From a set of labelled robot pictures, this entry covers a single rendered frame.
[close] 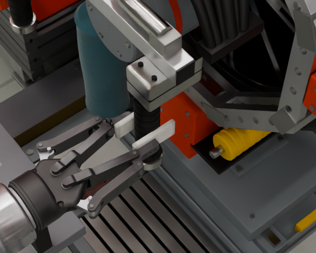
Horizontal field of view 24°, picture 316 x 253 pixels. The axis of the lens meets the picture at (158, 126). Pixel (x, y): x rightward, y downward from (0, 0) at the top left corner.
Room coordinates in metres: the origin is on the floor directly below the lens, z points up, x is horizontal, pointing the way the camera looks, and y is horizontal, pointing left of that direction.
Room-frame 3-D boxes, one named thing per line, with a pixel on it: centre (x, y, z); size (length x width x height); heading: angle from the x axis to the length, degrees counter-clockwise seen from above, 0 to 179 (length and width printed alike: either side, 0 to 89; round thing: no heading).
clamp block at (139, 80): (0.60, -0.01, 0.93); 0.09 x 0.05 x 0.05; 128
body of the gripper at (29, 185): (0.48, 0.14, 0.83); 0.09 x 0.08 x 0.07; 128
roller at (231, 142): (0.83, -0.22, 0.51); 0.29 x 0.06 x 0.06; 128
